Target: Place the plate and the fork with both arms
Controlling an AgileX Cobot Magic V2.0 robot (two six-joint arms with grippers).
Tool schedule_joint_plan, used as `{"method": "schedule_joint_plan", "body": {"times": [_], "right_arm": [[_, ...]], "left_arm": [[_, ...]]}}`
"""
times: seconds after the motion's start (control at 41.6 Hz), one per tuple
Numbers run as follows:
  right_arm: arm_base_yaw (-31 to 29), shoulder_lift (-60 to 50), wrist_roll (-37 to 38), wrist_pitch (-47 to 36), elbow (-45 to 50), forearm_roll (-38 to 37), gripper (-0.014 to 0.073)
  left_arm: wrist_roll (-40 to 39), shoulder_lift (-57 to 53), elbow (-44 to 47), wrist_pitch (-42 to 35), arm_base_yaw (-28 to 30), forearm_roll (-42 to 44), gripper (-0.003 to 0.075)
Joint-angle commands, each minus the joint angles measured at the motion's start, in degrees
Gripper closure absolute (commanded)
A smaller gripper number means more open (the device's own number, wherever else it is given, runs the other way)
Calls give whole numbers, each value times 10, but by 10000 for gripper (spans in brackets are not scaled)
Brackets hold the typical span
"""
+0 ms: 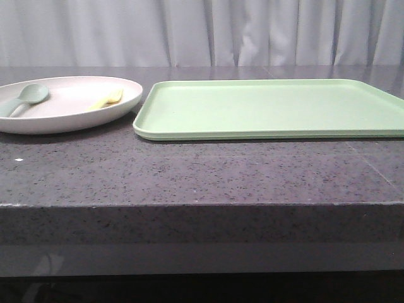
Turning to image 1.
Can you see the yellow plastic fork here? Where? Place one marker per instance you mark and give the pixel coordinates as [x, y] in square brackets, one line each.
[112, 98]

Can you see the white round plate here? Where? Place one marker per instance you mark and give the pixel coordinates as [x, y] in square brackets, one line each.
[66, 108]

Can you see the light green tray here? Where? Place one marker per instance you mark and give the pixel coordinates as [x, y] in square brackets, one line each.
[268, 109]

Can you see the sage green spoon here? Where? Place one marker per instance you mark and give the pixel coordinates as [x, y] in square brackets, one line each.
[31, 94]

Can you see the grey curtain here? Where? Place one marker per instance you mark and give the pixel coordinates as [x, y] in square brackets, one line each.
[201, 33]

